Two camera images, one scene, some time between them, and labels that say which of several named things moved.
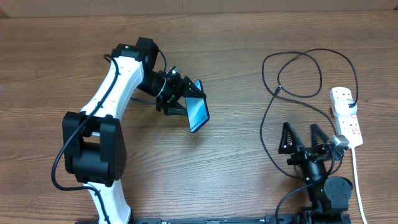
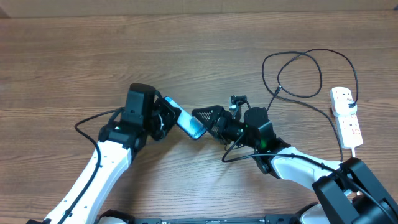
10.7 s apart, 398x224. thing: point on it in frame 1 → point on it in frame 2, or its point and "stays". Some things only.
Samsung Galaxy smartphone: (198, 111) → (188, 124)
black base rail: (292, 219) stays
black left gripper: (178, 88) → (171, 114)
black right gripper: (303, 152) → (217, 112)
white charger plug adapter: (342, 109) stays
